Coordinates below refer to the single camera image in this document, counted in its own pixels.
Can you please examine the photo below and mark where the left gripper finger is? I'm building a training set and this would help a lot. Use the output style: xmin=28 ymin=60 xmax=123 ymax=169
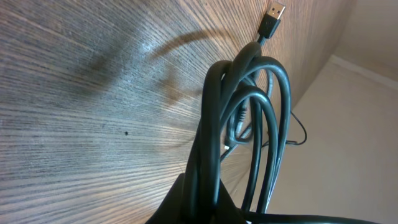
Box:
xmin=147 ymin=173 xmax=246 ymax=224

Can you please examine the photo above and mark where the black cable bundle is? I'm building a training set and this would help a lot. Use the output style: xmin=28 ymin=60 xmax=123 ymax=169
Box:
xmin=180 ymin=1 xmax=293 ymax=224

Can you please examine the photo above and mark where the separated black cable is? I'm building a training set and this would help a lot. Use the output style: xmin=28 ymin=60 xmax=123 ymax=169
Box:
xmin=261 ymin=110 xmax=308 ymax=149

